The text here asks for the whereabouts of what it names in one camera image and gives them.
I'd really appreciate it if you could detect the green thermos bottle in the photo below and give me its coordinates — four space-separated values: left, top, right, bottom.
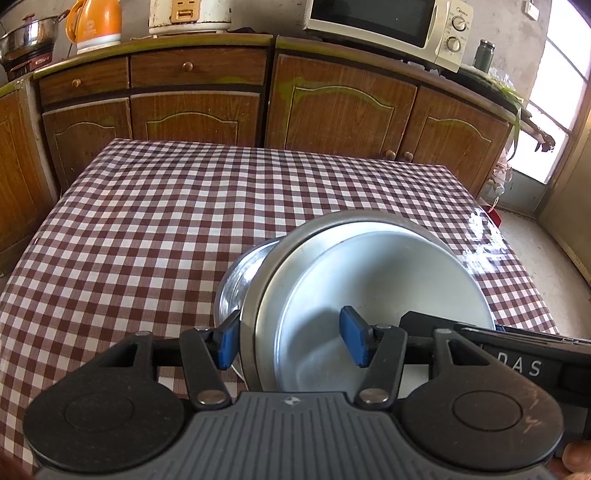
474 39 496 73

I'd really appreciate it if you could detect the green onion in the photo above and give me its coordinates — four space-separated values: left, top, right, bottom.
487 74 527 139

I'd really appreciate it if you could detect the wooden two-door cabinet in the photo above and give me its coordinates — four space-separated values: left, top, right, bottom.
264 34 525 197

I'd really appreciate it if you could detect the wide arched cabinet door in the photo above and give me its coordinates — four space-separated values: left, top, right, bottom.
130 91 262 146

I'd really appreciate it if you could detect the blue patterned white bowl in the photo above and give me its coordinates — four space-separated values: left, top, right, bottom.
255 227 496 394

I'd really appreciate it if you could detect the black flat tray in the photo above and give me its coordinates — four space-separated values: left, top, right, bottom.
457 65 555 151

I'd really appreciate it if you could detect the orange electric kettle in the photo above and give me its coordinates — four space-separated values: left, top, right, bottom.
65 0 123 55

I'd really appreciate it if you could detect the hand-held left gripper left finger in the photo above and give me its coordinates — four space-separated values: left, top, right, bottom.
97 310 242 411

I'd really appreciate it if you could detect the white rice cooker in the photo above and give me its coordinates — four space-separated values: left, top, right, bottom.
148 0 232 37

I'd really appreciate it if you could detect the steel bowl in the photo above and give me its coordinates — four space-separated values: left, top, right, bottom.
239 210 497 393

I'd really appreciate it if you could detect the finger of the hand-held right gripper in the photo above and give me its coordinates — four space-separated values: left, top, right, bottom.
399 311 455 340
496 326 591 344

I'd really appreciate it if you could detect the narrow arched cabinet door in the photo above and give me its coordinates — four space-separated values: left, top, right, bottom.
42 97 134 185

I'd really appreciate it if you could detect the pink cloth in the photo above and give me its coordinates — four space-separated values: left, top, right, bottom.
492 152 513 185

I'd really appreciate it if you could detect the glass panel door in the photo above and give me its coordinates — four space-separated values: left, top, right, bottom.
501 0 591 215

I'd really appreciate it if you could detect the tall arched cabinet door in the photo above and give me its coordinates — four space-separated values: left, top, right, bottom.
266 53 413 160
399 85 511 195

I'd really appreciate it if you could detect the beige door panel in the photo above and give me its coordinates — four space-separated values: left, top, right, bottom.
538 115 591 259

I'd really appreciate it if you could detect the red white checkered tablecloth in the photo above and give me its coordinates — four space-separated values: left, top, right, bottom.
0 137 561 476

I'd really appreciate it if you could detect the steel cooking pot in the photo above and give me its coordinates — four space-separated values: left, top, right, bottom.
0 10 70 61

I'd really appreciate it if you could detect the clear plastic bag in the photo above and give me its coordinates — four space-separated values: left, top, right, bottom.
487 67 515 88

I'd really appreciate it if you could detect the wide wooden drawer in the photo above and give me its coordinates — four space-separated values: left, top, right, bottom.
129 47 269 88

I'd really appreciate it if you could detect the large dull steel plate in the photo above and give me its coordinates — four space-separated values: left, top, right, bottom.
213 237 280 326

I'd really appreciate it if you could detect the narrow wooden drawer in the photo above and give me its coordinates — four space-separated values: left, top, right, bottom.
38 58 131 107

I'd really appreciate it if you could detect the wooden corner cabinet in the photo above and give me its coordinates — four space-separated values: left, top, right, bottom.
0 80 58 273

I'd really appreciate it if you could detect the cream microwave oven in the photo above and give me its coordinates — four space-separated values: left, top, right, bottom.
303 0 475 73

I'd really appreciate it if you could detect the red black induction cooker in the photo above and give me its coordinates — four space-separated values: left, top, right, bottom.
2 51 54 81

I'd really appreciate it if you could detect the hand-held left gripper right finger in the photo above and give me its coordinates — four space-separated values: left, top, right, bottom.
338 305 497 411

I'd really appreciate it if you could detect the person's right hand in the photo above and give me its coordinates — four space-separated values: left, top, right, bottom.
562 440 591 480

